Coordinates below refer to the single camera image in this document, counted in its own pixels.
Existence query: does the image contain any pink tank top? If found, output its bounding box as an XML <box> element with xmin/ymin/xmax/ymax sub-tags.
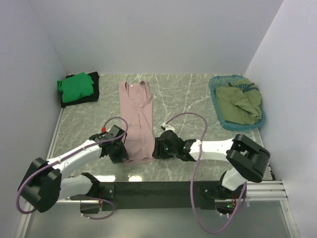
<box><xmin>118</xmin><ymin>81</ymin><xmax>155</xmax><ymax>165</ymax></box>

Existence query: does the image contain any green folded tank top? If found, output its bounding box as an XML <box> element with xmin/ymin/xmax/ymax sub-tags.
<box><xmin>57</xmin><ymin>72</ymin><xmax>94</xmax><ymax>103</ymax></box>

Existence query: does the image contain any black folded tank top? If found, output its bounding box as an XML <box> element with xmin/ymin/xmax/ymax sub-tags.
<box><xmin>60</xmin><ymin>71</ymin><xmax>100</xmax><ymax>108</ymax></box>

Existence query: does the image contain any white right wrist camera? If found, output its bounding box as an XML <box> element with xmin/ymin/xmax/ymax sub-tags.
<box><xmin>161</xmin><ymin>122</ymin><xmax>175</xmax><ymax>132</ymax></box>

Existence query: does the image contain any aluminium rail frame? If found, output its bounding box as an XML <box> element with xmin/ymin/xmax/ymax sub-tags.
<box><xmin>14</xmin><ymin>109</ymin><xmax>302</xmax><ymax>238</ymax></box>

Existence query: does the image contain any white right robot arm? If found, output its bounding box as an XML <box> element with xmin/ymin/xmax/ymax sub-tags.
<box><xmin>153</xmin><ymin>130</ymin><xmax>270</xmax><ymax>200</ymax></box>

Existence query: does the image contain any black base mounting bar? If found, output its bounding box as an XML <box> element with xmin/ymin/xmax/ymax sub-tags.
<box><xmin>94</xmin><ymin>181</ymin><xmax>242</xmax><ymax>210</ymax></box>

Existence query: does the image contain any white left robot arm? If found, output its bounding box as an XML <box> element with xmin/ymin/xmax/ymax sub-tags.
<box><xmin>16</xmin><ymin>125</ymin><xmax>127</xmax><ymax>214</ymax></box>

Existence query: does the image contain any teal plastic basket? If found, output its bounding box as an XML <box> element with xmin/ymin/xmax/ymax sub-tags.
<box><xmin>209</xmin><ymin>74</ymin><xmax>265</xmax><ymax>131</ymax></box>

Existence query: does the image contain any olive green tank top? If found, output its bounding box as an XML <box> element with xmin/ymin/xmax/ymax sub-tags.
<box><xmin>215</xmin><ymin>78</ymin><xmax>263</xmax><ymax>125</ymax></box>

